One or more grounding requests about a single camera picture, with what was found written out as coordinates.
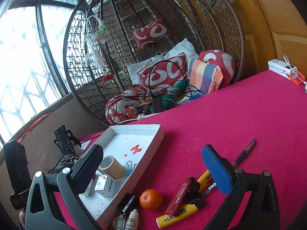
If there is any green cloth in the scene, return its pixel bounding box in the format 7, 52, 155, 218
161, 79, 189, 110

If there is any black power adapter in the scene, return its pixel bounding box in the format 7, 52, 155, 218
152, 97, 164, 113

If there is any plaid colourful cushion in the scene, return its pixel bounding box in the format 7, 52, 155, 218
187, 58, 223, 95

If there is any small white medicine box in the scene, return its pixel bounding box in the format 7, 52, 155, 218
94, 174, 116, 197

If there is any brown tape roll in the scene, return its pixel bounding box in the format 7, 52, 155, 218
98, 155, 126, 180

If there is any white tray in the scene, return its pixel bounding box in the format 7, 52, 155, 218
79, 124, 164, 229

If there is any small dropper bottle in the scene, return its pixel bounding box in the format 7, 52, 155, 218
125, 209, 139, 230

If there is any magenta tablecloth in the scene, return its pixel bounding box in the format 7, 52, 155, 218
54, 69, 307, 230

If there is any yellow lighter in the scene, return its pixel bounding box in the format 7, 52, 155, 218
197, 170, 216, 196
156, 199, 204, 229

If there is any flower character acrylic charm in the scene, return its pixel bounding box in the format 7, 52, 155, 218
112, 214, 127, 230

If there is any dreamcatcher with flowers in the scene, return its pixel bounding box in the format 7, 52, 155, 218
85, 15, 115, 84

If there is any white power bank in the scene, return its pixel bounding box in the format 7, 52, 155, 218
268, 59, 297, 80

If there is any orange strap loop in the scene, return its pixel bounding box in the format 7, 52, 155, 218
288, 71, 306, 87

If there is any window with grille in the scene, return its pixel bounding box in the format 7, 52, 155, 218
1, 0, 79, 143

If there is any red white headrest pillow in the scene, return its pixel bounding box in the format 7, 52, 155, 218
130, 18, 172, 50

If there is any white cable loop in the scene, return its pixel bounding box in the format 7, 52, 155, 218
283, 54, 307, 85

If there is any red white round cushion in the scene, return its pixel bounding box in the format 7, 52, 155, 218
198, 50, 235, 88

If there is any red white seat cushion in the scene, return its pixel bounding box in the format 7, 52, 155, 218
105, 85, 149, 125

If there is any red white back cushion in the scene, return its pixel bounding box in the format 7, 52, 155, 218
137, 53, 187, 91

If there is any black pen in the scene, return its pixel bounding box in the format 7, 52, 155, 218
233, 139, 256, 168

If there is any orange tangerine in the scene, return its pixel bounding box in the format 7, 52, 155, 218
139, 189, 163, 210

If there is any black cat phone stand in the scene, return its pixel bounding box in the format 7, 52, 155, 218
54, 129, 82, 167

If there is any white power strip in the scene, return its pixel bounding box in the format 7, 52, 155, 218
137, 113, 157, 121

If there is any smartphone on stand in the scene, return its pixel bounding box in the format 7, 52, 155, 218
54, 125, 71, 161

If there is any wicker hanging egg chair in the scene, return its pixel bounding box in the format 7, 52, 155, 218
63, 0, 245, 126

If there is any blue binder clip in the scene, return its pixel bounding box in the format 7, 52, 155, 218
126, 161, 137, 177

